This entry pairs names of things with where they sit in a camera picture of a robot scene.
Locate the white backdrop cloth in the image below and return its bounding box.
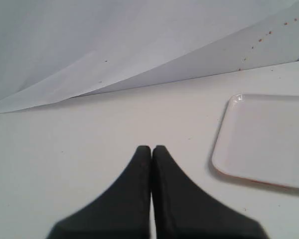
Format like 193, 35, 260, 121
0, 0, 299, 113

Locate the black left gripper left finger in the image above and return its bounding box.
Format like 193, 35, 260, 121
48, 145, 151, 239

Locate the white rectangular plastic tray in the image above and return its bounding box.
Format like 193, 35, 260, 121
211, 94, 299, 189

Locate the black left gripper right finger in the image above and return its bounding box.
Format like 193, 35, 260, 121
151, 145, 265, 239

